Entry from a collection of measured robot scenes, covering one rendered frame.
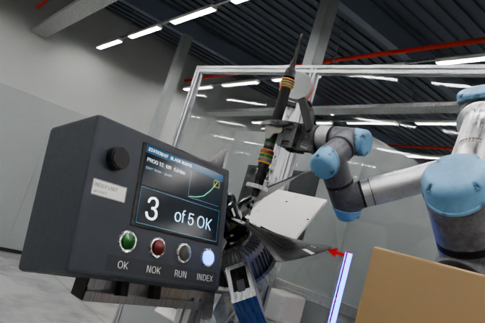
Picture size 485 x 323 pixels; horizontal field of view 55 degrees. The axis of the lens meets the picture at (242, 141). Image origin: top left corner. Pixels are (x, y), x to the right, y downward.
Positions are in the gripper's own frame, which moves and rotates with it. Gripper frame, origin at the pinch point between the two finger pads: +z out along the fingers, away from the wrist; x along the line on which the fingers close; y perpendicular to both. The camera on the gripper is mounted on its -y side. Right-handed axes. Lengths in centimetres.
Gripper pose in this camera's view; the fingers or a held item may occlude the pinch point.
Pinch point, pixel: (268, 125)
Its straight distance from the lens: 150.6
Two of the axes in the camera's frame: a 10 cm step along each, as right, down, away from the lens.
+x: 6.0, 3.2, 7.3
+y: -2.9, 9.4, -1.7
